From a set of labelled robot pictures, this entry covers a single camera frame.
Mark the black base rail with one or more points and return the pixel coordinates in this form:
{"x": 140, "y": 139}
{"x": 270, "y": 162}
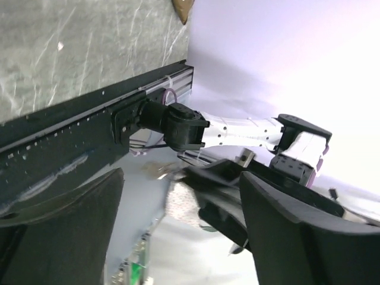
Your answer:
{"x": 58, "y": 148}

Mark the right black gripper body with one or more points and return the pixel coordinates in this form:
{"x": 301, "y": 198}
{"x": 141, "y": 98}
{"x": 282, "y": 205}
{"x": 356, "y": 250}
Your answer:
{"x": 267, "y": 184}

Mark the brown foil pouch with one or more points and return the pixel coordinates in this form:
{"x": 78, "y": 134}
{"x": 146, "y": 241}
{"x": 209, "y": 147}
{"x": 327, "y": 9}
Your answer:
{"x": 183, "y": 8}

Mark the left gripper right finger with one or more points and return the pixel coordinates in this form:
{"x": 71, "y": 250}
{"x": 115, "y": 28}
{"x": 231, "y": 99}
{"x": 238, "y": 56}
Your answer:
{"x": 294, "y": 243}

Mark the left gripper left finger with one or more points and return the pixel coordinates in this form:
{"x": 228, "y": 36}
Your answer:
{"x": 63, "y": 240}

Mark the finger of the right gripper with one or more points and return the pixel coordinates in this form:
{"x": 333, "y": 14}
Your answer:
{"x": 214, "y": 183}
{"x": 228, "y": 225}

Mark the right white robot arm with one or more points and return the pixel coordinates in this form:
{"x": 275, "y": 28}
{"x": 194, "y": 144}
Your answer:
{"x": 298, "y": 148}

